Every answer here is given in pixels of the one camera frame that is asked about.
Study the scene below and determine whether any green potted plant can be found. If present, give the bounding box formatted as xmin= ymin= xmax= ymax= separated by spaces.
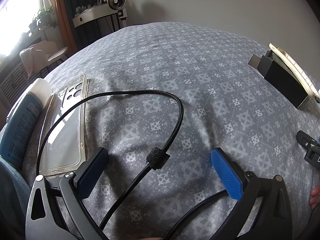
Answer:
xmin=27 ymin=6 xmax=58 ymax=34

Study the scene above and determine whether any small desk fan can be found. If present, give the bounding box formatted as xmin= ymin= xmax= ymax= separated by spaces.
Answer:
xmin=107 ymin=0 xmax=126 ymax=12

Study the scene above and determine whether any grey patterned bed sheet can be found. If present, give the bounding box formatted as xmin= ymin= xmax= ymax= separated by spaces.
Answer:
xmin=0 ymin=21 xmax=320 ymax=240

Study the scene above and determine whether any beige cloth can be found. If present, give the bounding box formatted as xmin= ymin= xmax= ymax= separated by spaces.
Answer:
xmin=19 ymin=41 xmax=59 ymax=79

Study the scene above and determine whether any orange curtain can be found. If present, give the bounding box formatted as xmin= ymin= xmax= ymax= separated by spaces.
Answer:
xmin=54 ymin=0 xmax=78 ymax=53

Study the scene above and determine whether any row of small bottles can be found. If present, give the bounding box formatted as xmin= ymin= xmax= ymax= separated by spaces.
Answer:
xmin=74 ymin=4 xmax=94 ymax=14

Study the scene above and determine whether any window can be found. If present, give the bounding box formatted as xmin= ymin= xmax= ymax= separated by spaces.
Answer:
xmin=0 ymin=0 xmax=58 ymax=55

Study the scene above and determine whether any white chair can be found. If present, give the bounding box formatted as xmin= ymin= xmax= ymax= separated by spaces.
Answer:
xmin=37 ymin=46 xmax=69 ymax=78

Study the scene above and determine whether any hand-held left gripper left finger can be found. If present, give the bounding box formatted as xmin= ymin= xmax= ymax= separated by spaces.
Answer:
xmin=26 ymin=147 xmax=110 ymax=240

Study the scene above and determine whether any radiator cover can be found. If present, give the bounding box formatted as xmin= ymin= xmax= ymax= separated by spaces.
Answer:
xmin=0 ymin=60 xmax=33 ymax=108

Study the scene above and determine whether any clear phone case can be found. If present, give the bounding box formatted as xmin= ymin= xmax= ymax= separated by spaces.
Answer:
xmin=39 ymin=74 xmax=90 ymax=179

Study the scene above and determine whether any blue spray can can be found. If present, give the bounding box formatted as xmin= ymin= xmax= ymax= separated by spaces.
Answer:
xmin=0 ymin=78 xmax=52 ymax=168

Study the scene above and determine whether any person's right hand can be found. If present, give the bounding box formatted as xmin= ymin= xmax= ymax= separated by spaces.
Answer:
xmin=309 ymin=186 xmax=320 ymax=210

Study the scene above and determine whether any dark teal clothing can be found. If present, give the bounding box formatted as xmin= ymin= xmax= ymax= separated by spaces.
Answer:
xmin=0 ymin=159 xmax=32 ymax=240

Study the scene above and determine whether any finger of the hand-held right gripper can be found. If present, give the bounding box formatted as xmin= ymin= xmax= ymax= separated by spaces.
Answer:
xmin=296 ymin=130 xmax=320 ymax=151

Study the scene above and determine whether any white oval side table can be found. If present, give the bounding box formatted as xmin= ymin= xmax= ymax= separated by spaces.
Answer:
xmin=72 ymin=5 xmax=128 ymax=43

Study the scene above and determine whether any black cardboard box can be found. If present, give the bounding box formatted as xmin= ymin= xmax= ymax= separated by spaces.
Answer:
xmin=247 ymin=49 xmax=312 ymax=109

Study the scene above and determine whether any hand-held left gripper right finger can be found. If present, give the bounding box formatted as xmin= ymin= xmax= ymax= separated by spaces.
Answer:
xmin=209 ymin=148 xmax=293 ymax=240

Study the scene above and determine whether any black braided cable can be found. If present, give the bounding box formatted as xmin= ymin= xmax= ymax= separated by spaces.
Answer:
xmin=36 ymin=90 xmax=228 ymax=240

